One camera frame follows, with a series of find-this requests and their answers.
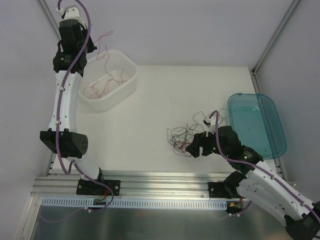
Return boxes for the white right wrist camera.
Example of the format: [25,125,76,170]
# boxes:
[203,114,216,137]

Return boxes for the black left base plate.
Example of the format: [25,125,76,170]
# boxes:
[76,179,121,196]

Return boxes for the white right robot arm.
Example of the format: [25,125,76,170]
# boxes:
[185,126,320,240]

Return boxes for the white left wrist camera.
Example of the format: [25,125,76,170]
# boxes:
[56,5,88,29]

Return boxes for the white slotted cable duct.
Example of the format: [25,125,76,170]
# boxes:
[41,197,227,211]

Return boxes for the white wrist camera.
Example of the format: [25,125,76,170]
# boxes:
[203,114,216,137]
[56,5,88,29]

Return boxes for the teal plastic bin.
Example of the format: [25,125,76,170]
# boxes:
[227,93,287,160]

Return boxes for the right aluminium frame post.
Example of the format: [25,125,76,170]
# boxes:
[251,0,303,76]

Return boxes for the white plastic basket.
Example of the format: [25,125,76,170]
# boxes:
[77,49,138,112]

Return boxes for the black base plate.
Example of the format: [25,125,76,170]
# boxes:
[76,179,121,196]
[207,182,226,198]

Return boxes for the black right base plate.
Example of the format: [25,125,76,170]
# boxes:
[207,182,226,198]

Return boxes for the long red wire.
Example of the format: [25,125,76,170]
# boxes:
[93,30,116,81]
[82,79,111,100]

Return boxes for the red and black wires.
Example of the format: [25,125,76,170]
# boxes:
[166,107,230,157]

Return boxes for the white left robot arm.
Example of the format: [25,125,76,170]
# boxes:
[39,19,109,196]

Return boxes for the aluminium mounting rail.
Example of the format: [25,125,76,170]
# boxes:
[31,169,228,200]

